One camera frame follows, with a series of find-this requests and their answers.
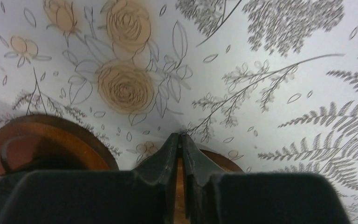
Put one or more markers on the brown wooden saucer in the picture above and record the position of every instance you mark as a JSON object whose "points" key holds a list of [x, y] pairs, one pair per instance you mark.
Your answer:
{"points": [[30, 139], [215, 163]]}

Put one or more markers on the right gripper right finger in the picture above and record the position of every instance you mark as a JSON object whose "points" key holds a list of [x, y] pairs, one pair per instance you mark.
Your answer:
{"points": [[200, 193]]}

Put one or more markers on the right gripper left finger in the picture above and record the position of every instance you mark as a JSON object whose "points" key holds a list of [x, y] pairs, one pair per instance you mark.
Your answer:
{"points": [[159, 172]]}

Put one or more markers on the floral tablecloth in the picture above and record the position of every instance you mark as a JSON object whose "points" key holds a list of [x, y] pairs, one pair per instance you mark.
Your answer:
{"points": [[271, 85]]}

